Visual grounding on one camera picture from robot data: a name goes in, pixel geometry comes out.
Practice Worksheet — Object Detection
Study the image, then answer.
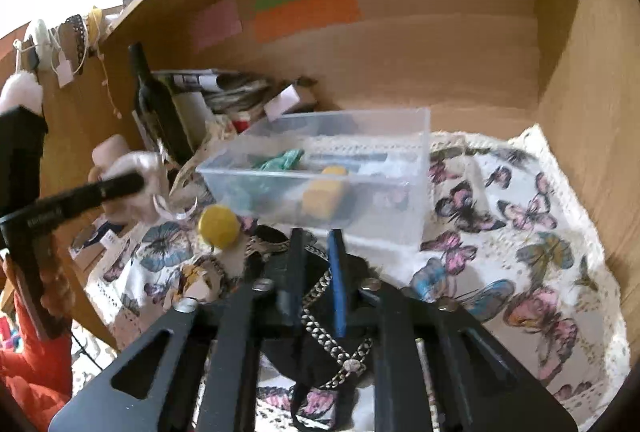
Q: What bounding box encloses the dark wine bottle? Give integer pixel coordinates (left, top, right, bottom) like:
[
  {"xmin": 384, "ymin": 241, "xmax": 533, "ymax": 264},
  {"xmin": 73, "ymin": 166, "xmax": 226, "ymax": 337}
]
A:
[{"xmin": 128, "ymin": 43, "xmax": 192, "ymax": 164}]

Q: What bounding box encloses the yellow green sponge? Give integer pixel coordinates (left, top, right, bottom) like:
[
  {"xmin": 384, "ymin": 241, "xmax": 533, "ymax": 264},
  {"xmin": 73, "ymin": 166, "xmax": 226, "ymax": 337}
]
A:
[{"xmin": 302, "ymin": 165, "xmax": 349, "ymax": 221}]

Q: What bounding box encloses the pink sticky note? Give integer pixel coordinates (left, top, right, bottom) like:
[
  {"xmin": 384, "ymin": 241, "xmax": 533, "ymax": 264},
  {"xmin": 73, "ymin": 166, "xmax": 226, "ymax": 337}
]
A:
[{"xmin": 190, "ymin": 0, "xmax": 243, "ymax": 52}]

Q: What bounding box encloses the butterfly print tablecloth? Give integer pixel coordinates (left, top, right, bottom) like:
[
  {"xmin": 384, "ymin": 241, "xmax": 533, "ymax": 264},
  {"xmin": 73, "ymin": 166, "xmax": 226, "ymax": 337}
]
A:
[{"xmin": 86, "ymin": 126, "xmax": 630, "ymax": 431}]

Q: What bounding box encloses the orange sticky note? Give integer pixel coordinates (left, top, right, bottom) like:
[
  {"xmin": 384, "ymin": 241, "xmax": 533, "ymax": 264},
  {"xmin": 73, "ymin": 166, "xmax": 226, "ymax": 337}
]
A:
[{"xmin": 254, "ymin": 0, "xmax": 360, "ymax": 43}]

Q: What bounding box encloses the floral fabric scrunchie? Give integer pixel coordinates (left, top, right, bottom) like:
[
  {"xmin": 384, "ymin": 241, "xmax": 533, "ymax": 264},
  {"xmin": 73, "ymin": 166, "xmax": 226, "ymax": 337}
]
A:
[{"xmin": 163, "ymin": 254, "xmax": 232, "ymax": 311}]

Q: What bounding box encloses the green knitted cloth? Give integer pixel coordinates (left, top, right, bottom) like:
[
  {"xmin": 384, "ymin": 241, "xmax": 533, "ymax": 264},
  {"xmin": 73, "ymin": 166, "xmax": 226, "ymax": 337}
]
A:
[{"xmin": 220, "ymin": 149, "xmax": 305, "ymax": 214}]

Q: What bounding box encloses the clear plastic storage bin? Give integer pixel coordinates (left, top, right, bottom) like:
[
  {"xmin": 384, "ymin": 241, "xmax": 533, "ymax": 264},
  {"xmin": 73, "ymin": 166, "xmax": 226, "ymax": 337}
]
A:
[{"xmin": 196, "ymin": 108, "xmax": 431, "ymax": 247}]

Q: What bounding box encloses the black chain-trimmed fabric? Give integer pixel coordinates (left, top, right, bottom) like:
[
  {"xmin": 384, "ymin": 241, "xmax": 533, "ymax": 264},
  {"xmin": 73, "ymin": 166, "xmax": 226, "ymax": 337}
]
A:
[{"xmin": 257, "ymin": 233, "xmax": 372, "ymax": 431}]

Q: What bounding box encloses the white small card box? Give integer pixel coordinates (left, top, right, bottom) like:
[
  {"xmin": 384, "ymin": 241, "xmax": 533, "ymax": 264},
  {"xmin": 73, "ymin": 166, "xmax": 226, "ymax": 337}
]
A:
[{"xmin": 264, "ymin": 84, "xmax": 317, "ymax": 121}]

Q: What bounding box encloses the black chain headband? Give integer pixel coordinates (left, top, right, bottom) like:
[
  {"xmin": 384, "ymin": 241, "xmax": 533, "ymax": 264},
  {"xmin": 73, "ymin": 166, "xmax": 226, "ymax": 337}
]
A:
[{"xmin": 58, "ymin": 14, "xmax": 89, "ymax": 75}]

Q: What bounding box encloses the yellow round powder puff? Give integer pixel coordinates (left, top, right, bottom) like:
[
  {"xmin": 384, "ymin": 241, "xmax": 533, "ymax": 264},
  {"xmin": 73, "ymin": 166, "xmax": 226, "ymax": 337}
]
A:
[{"xmin": 198, "ymin": 204, "xmax": 241, "ymax": 250}]

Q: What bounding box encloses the stack of papers and magazines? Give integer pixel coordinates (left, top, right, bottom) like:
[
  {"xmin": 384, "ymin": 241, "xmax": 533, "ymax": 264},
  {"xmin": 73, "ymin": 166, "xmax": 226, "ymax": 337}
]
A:
[{"xmin": 152, "ymin": 69, "xmax": 276, "ymax": 114}]

